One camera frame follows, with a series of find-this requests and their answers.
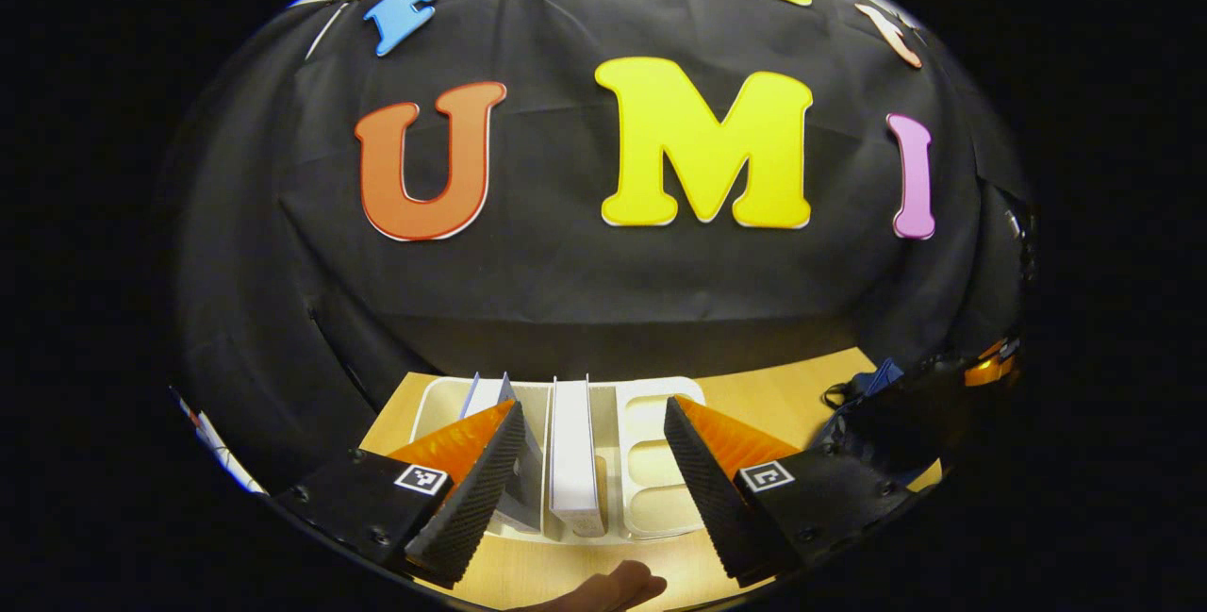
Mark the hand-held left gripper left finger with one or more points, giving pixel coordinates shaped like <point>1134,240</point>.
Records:
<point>481,499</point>

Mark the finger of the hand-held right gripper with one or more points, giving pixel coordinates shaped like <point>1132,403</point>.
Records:
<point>990,372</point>

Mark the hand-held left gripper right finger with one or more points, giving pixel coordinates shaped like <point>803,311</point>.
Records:
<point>712,499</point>

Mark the white bookshelf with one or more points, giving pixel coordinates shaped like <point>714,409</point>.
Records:
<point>651,480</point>

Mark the white cover book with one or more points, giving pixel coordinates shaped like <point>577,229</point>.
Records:
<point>575,461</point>

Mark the lavender cover book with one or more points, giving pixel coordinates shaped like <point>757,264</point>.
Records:
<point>486,395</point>

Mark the blue schoolbag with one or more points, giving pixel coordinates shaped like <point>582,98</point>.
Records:
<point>877,386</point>

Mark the black backdrop cloth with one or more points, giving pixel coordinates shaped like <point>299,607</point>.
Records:
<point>566,282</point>

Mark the white blurred object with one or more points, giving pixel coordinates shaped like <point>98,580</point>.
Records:
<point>222,452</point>

